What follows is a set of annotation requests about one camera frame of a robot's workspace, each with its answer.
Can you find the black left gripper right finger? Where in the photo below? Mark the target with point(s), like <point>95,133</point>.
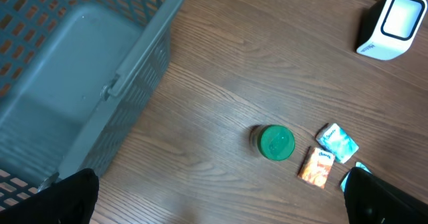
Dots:
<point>371,200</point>

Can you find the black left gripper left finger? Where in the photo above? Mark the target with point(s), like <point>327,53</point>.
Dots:
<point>70,201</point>

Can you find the teal wet wipes pack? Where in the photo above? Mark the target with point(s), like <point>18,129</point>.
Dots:
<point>344,181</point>

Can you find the orange tissue pack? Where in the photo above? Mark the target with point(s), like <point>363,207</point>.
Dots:
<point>316,167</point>

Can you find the teal tissue pack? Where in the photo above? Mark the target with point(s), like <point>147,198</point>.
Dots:
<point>335,140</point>

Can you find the white barcode scanner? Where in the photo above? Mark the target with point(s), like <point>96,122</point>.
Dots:
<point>389,28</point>

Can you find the green lid jar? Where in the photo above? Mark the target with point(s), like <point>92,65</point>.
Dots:
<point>273,142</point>

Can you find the grey plastic basket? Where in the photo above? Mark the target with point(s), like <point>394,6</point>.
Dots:
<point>75,77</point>

